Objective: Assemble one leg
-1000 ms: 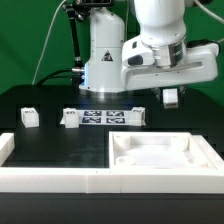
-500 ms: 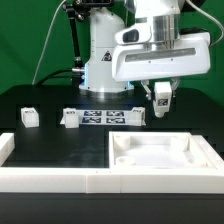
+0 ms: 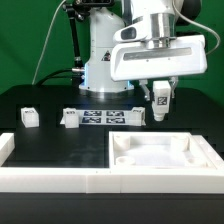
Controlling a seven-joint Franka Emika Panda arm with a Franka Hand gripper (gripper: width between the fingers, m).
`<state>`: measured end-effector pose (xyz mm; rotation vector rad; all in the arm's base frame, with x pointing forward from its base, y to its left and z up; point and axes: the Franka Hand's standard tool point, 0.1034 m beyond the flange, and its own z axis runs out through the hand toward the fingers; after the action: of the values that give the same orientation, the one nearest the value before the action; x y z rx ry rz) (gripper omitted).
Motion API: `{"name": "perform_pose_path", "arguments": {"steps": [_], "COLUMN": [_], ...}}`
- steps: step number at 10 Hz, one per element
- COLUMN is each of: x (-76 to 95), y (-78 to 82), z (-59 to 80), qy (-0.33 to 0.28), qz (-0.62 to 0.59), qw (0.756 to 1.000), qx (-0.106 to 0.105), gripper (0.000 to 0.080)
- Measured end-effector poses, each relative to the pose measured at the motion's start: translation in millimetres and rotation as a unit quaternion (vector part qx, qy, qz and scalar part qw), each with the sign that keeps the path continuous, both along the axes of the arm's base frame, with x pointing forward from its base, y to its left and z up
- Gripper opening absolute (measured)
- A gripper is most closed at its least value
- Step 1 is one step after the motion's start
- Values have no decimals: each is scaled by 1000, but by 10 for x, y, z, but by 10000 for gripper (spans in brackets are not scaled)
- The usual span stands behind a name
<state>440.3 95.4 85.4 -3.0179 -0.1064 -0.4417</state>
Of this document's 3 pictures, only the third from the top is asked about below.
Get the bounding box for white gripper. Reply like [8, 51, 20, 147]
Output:
[110, 23, 207, 100]

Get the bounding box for white square tabletop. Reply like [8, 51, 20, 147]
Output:
[109, 132, 216, 169]

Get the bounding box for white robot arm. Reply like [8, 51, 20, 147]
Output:
[79, 0, 207, 98]

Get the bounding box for marker tag sheet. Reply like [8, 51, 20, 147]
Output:
[60, 109, 134, 125]

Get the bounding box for white U-shaped fence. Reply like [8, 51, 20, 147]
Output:
[0, 133, 224, 194]

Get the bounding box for black cables at base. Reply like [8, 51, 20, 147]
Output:
[34, 68, 84, 87]

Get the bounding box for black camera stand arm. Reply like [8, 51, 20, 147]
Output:
[63, 0, 97, 67]

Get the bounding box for grey cable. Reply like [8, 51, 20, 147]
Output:
[31, 0, 68, 86]

